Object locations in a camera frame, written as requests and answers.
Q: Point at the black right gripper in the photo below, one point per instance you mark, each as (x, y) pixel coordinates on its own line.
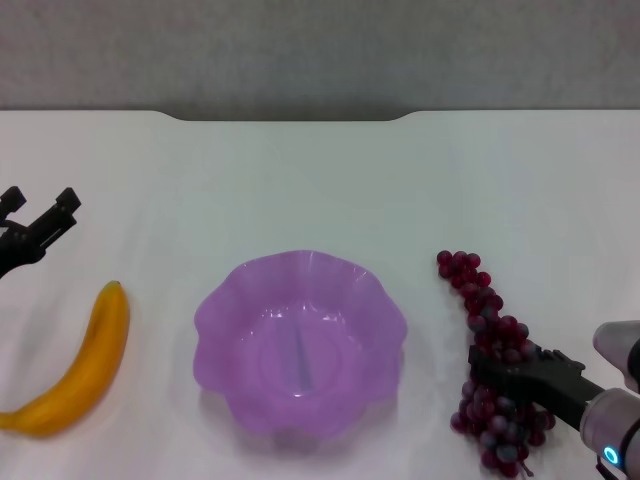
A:
(567, 392)

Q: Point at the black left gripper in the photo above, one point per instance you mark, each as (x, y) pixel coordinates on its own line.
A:
(15, 247)

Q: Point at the dark red grape bunch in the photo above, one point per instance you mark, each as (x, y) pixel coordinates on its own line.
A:
(480, 300)

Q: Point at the yellow banana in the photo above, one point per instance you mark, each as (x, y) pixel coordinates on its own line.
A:
(95, 360)

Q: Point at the purple wavy plastic bowl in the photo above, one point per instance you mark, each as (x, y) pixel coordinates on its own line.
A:
(300, 350)

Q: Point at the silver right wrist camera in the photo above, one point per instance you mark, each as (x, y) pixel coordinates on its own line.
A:
(617, 345)

